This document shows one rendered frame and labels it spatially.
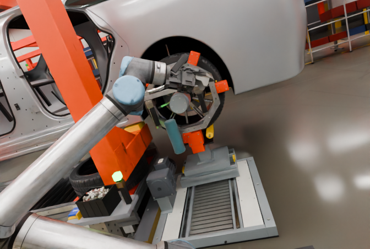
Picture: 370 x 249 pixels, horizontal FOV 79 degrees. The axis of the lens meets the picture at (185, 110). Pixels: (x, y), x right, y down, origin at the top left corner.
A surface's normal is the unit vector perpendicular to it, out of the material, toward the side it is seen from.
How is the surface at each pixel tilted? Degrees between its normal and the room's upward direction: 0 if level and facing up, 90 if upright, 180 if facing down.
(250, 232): 90
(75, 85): 90
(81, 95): 90
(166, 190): 90
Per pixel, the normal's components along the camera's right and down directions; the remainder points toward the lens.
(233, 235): -0.12, 0.29
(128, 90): 0.25, -0.20
